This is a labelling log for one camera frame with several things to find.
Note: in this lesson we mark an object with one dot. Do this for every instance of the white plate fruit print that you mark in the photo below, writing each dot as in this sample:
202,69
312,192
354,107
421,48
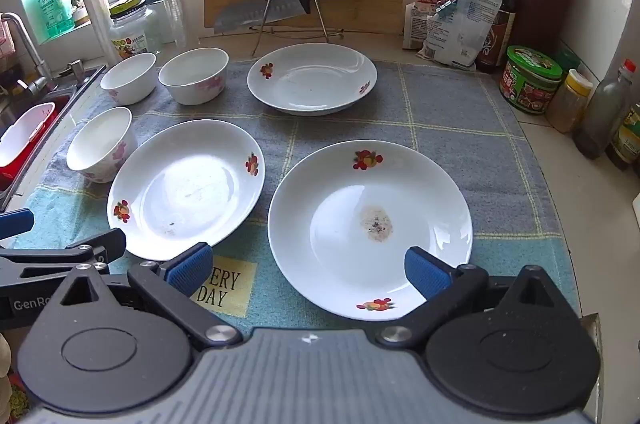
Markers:
310,78
350,194

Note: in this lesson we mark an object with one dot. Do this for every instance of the dark red knife block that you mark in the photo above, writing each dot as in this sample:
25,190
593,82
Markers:
540,3

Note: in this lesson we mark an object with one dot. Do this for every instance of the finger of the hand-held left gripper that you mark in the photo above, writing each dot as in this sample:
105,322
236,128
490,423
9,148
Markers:
107,244
15,224

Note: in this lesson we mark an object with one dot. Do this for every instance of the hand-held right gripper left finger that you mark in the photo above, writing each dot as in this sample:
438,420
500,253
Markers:
192,269

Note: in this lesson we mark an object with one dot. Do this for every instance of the glass jar green lid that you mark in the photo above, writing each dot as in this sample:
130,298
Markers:
135,31

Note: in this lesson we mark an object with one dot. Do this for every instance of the yellow lid spice jar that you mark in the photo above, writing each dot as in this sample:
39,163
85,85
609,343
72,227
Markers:
567,103

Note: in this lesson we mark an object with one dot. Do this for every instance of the steel faucet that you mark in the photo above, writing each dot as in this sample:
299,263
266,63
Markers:
30,48

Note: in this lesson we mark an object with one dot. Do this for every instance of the grey teal checked towel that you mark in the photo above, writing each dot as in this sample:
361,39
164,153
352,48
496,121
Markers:
450,103

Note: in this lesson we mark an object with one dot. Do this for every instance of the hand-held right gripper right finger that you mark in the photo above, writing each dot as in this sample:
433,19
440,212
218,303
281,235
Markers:
425,276

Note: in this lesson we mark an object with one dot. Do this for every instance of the grey bottle red cap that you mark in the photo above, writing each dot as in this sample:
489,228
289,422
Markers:
600,118

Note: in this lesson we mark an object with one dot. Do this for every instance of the dark bottle yellow label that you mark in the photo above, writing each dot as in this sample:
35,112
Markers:
625,143

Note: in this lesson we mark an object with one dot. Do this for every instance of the person's left hand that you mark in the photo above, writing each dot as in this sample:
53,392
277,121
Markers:
4,359

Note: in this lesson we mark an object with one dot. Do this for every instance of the plastic wrap roll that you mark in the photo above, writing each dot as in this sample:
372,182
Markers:
97,18

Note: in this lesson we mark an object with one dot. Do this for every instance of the steel sink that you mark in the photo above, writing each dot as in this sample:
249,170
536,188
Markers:
82,88

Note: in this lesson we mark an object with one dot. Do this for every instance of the white blue printed packet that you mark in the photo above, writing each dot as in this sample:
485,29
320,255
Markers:
460,28

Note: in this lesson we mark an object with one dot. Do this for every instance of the green lid sauce jar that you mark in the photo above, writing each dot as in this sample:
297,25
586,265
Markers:
530,83

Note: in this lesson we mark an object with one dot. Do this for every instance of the dark sauce bottle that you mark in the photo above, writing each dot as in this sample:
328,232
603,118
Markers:
497,33

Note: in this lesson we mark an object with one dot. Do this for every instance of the small potted plant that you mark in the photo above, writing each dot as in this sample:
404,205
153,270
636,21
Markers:
75,2

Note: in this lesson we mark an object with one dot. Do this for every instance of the steel sink knob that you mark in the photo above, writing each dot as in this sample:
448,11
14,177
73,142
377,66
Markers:
77,67

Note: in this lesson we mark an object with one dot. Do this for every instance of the white bowl pink flowers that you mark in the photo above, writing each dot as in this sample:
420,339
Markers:
100,143
130,76
195,78

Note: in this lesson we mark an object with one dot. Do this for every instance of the white bowls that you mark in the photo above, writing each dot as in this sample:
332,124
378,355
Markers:
190,189

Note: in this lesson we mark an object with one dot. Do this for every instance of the red basin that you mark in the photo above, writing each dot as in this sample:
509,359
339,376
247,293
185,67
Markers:
55,108

